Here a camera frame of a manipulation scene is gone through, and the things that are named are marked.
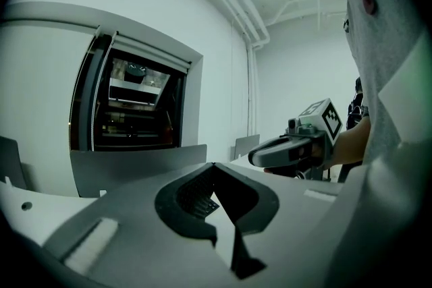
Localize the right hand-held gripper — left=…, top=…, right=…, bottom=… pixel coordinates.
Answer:
left=247, top=97, right=344, bottom=181

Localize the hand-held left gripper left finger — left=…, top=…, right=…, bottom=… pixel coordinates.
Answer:
left=42, top=161, right=238, bottom=288

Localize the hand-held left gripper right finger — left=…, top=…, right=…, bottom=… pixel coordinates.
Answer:
left=214, top=161, right=346, bottom=288

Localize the black keyboard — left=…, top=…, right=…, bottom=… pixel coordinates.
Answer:
left=195, top=192, right=221, bottom=217

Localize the person's right forearm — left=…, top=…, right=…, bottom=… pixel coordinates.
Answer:
left=332, top=116, right=372, bottom=166

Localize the dark grey desk partition panel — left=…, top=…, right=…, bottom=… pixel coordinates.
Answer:
left=0, top=136, right=28, bottom=190
left=70, top=144, right=208, bottom=198
left=234, top=134, right=261, bottom=159

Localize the dark window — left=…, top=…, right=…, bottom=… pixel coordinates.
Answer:
left=69, top=40, right=190, bottom=152

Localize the person's grey hoodie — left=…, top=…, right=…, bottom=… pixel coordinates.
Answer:
left=337, top=0, right=432, bottom=288

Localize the white conduit pipe run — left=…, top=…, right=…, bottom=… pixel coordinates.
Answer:
left=148, top=0, right=271, bottom=146

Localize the white roller blind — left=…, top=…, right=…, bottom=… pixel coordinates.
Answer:
left=111, top=32, right=192, bottom=71
left=0, top=19, right=102, bottom=194

